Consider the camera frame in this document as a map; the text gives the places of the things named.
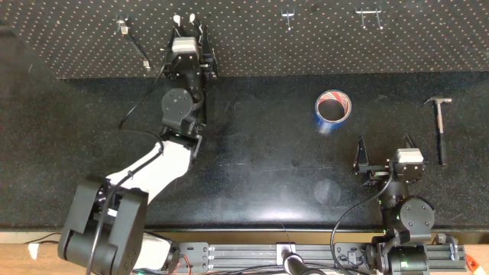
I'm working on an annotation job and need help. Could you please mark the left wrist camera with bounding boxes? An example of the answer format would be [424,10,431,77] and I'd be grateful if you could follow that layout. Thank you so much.
[171,37,200,55]

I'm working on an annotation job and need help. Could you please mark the black and white pliers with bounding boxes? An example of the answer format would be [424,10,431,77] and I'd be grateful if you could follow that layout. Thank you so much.
[172,13,206,39]

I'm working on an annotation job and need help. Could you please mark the wrench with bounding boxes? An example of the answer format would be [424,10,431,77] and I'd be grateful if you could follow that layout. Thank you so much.
[116,18,152,72]

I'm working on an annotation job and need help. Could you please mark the hammer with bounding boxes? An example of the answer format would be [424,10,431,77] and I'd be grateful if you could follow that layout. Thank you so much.
[423,95,453,168]

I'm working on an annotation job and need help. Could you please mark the roll of blue tape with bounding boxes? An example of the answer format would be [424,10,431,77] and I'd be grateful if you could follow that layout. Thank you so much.
[313,89,352,135]

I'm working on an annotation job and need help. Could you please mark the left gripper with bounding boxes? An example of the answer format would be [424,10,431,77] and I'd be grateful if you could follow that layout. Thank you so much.
[164,24,219,82]

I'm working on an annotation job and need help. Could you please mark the mounting rail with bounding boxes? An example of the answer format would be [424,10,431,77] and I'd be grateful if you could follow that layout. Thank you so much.
[167,240,469,275]

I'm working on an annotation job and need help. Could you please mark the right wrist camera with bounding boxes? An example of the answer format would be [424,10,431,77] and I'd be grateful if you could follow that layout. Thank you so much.
[393,147,424,164]

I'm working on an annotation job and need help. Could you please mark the black cable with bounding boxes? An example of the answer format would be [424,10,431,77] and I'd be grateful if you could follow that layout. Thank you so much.
[86,63,167,275]
[329,167,394,275]

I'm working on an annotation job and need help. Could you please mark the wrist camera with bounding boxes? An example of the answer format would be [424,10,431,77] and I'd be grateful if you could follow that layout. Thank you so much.
[393,147,424,164]
[171,37,200,55]

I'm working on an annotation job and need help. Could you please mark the black pegboard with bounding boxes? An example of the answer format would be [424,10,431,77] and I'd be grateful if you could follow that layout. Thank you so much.
[0,0,489,80]

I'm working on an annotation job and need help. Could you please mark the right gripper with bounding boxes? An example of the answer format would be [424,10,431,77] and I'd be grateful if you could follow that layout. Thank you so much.
[351,133,426,187]

